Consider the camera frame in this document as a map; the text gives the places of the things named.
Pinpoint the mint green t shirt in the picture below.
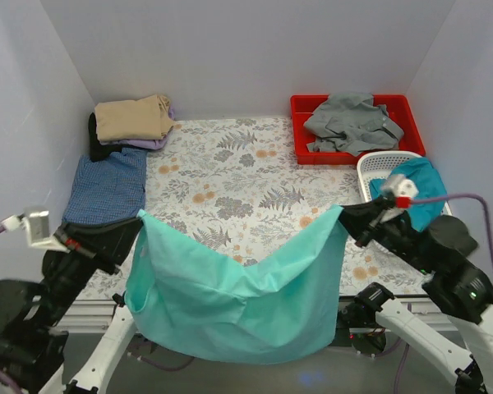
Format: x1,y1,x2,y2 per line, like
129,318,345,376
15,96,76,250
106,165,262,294
125,205,348,364

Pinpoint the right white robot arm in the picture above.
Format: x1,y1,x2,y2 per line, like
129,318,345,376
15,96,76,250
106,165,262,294
338,197,493,393

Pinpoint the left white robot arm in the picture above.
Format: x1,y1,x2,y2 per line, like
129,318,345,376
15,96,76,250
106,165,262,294
0,214,159,393

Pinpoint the teal blue t shirt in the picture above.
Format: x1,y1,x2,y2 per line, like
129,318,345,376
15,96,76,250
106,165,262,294
386,156,447,232

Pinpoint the blue checkered shirt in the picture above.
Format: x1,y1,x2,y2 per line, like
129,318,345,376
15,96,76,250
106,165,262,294
62,148,147,225

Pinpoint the white plastic basket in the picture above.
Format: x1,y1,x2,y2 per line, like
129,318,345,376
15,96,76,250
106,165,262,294
357,151,451,215

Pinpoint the folded black garment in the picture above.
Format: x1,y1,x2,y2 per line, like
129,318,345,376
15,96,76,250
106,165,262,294
88,112,109,162

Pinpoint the grey polo shirt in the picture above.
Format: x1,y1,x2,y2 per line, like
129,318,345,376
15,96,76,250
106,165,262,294
304,92,404,157

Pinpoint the folded lavender shirt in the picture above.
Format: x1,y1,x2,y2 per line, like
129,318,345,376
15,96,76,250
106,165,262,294
100,106,177,150

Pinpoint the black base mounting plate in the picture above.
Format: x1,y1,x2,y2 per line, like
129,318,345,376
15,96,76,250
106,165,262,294
125,295,404,348

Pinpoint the red plastic tray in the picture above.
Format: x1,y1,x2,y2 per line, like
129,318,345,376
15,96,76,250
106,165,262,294
290,94,426,165

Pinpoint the floral patterned table mat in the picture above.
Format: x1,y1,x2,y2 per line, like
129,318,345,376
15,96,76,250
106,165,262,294
80,117,445,300

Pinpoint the folded beige shirt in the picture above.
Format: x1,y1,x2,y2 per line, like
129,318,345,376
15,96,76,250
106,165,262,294
94,94,172,141

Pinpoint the aluminium frame rail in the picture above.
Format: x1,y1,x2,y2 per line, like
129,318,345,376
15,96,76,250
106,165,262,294
58,297,458,334

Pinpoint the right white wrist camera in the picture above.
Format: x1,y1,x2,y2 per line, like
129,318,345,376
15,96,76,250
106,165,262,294
380,174,418,223

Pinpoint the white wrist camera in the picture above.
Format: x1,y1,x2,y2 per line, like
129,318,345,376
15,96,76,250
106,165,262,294
0,206,67,253
380,174,418,223

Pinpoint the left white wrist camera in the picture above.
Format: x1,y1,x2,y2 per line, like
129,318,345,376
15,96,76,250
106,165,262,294
0,206,67,253

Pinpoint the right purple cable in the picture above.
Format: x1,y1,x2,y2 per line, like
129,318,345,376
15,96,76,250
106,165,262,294
394,193,493,394

